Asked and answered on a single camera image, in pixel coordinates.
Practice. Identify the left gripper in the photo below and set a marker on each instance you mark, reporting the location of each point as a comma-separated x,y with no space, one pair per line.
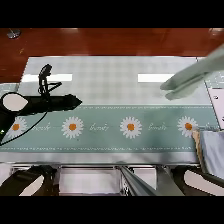
66,102

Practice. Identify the pale green T-shirt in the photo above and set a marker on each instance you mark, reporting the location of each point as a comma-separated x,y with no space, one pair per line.
193,75

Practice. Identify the beige garment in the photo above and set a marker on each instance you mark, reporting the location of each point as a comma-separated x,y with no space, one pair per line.
197,146

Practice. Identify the light blue garment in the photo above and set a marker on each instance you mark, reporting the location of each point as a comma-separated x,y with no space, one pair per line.
215,150

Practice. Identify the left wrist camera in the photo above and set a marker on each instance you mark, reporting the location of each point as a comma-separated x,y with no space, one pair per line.
45,76

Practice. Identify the silver frame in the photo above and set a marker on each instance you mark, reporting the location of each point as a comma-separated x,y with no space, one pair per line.
140,183

